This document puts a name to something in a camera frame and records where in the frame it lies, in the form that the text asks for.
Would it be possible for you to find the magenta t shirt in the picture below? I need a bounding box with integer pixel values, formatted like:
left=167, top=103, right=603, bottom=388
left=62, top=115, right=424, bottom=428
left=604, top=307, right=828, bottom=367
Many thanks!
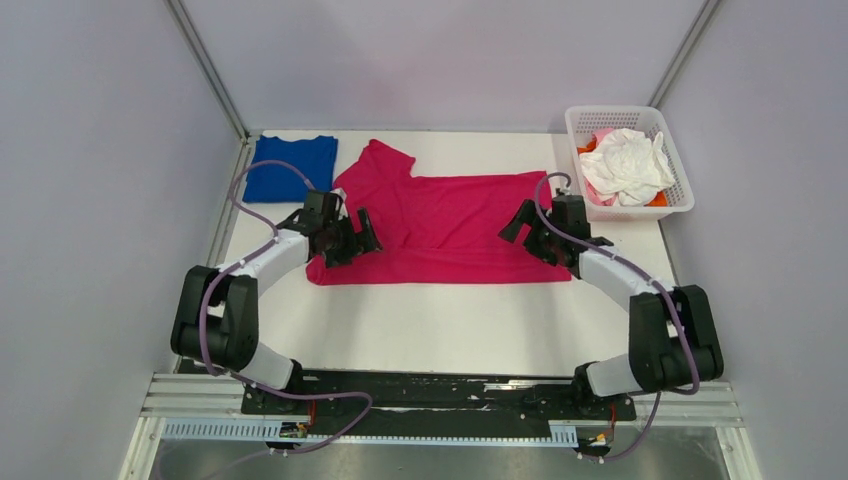
left=306, top=139, right=571, bottom=286

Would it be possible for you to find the white slotted cable duct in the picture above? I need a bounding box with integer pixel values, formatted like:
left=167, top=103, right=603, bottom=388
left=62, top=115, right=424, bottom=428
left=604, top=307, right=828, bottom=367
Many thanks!
left=160, top=418, right=578, bottom=448

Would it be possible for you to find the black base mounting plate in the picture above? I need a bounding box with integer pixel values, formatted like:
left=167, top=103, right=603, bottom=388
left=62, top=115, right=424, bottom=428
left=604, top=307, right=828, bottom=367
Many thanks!
left=241, top=369, right=636, bottom=438

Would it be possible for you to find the folded blue t shirt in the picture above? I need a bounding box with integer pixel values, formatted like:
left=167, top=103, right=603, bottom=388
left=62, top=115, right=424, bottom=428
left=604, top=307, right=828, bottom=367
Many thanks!
left=242, top=135, right=340, bottom=204

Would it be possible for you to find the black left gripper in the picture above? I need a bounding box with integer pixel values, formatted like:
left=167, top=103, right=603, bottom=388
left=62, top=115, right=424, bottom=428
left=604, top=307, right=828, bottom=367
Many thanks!
left=323, top=207, right=384, bottom=269

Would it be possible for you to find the crumpled white t shirt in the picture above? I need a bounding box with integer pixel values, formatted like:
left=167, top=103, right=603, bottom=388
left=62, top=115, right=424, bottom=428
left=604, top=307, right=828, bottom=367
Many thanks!
left=579, top=128, right=674, bottom=206

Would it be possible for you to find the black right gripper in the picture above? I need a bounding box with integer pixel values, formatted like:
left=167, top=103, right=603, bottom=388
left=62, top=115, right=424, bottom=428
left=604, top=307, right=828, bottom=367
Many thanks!
left=499, top=199, right=563, bottom=267

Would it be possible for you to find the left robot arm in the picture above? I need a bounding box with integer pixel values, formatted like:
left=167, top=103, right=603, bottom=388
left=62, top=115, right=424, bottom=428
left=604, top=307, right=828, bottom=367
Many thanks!
left=170, top=190, right=382, bottom=413

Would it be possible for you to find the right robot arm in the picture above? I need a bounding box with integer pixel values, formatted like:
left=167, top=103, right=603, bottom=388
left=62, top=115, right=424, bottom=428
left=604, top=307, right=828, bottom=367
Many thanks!
left=499, top=194, right=724, bottom=418

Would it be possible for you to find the aluminium frame rail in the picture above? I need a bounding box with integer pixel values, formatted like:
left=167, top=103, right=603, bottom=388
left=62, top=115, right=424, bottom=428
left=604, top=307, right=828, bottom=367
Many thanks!
left=164, top=0, right=250, bottom=143

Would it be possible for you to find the white plastic laundry basket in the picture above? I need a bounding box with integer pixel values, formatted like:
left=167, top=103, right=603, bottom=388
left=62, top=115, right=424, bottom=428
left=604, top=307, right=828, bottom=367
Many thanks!
left=564, top=105, right=695, bottom=222

